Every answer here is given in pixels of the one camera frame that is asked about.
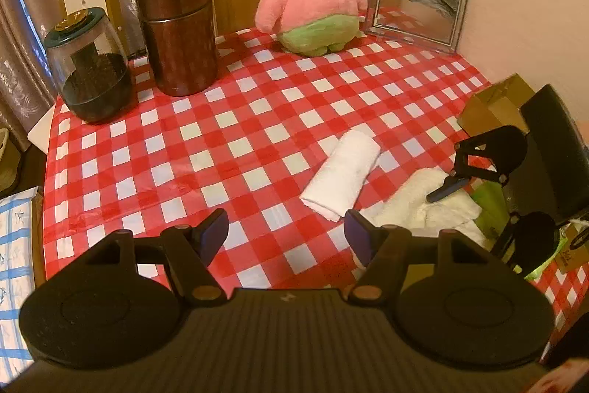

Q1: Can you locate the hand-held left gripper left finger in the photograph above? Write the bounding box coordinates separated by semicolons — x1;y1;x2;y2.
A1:
69;209;230;306

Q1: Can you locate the glass jar with dark lid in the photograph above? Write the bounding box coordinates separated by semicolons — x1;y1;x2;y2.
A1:
43;7;134;123

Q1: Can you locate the white towel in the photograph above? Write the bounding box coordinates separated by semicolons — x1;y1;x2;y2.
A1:
359;167;491;246
300;130;382;222

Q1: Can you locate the brown wooden canister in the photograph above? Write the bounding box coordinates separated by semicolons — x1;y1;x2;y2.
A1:
133;0;219;97

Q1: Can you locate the glass picture frame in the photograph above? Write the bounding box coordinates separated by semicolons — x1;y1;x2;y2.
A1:
366;0;471;53

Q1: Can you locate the green tissue box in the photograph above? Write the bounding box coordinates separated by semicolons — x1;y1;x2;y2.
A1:
472;183;560;281

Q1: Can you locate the red checked tablecloth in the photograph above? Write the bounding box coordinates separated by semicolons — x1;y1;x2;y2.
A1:
41;25;589;329

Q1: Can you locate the blue patterned cloth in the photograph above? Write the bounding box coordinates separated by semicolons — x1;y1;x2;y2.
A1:
0;186;44;375

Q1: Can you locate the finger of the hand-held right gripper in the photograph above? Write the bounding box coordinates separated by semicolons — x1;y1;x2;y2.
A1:
426;130;507;203
490;213;521;258

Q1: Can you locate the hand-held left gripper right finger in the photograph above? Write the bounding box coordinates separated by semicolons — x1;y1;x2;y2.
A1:
344;210;502;304

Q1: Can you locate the cardboard box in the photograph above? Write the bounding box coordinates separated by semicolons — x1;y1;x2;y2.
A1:
458;73;589;278

